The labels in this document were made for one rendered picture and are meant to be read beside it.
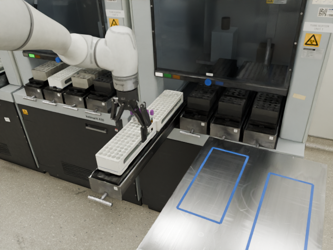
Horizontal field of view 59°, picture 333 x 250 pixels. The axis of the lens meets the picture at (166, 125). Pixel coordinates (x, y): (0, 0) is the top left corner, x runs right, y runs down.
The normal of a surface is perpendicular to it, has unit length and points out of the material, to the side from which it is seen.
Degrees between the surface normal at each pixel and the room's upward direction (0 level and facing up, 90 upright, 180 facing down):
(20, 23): 97
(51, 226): 0
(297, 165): 0
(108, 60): 92
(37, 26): 94
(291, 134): 90
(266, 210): 0
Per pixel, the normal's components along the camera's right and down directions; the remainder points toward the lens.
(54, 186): -0.04, -0.84
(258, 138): -0.41, 0.51
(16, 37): 0.76, 0.65
